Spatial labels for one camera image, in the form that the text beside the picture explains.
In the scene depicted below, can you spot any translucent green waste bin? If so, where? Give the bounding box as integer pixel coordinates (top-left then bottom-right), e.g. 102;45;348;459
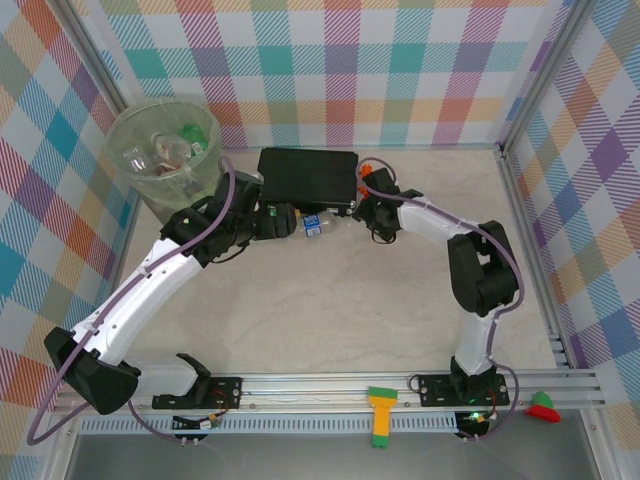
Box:
103;99;234;229

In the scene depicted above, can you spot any grey metal panel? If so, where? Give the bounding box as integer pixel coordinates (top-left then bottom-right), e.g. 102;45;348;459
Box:
64;432;601;480

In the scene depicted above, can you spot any yellow and green brick block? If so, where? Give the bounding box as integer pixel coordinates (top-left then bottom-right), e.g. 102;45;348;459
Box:
367;385;399;451

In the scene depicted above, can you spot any clear bottle with white cap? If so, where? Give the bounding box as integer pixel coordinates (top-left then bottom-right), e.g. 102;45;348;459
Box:
160;139;194;164

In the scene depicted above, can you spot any aluminium side rail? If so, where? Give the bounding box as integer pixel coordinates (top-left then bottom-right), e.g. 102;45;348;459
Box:
494;144;574;371

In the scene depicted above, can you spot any aluminium frame post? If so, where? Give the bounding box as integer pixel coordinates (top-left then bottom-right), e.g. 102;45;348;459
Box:
62;0;132;116
499;0;599;151

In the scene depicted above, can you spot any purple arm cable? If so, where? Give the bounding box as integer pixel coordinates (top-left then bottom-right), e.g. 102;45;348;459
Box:
27;154;236;445
355;157;526;444

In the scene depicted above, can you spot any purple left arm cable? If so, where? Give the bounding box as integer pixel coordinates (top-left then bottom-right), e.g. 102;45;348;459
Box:
27;154;236;445

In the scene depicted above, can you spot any aluminium back rail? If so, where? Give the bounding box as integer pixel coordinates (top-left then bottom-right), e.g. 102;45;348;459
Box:
222;143;504;152

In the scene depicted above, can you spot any aluminium frame rail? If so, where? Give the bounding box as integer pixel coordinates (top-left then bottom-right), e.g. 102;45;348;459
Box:
53;369;609;415

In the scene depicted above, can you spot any clear bottle small blue label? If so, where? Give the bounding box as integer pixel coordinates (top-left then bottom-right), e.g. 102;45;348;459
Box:
294;212;351;240

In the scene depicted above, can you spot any green bottle with orange cap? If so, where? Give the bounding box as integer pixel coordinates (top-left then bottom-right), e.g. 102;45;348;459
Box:
178;123;211;154

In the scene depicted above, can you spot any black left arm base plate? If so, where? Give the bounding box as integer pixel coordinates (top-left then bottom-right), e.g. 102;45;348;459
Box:
151;375;245;412

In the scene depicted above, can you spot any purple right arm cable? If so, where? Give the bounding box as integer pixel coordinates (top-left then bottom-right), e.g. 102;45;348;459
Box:
355;157;526;444

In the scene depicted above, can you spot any red and green toy brick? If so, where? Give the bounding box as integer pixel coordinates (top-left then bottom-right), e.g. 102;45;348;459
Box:
524;391;562;424

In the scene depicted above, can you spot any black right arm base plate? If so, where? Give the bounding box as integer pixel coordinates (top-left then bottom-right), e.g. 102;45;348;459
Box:
417;373;512;409

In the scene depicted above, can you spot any grey slotted cable duct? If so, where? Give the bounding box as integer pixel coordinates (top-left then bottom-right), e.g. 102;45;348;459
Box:
79;417;461;435

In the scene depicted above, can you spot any black hard case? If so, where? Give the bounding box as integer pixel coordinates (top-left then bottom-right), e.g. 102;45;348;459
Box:
257;148;361;216

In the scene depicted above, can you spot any clear bottle green label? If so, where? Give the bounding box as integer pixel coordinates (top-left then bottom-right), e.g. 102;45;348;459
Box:
119;144;152;174

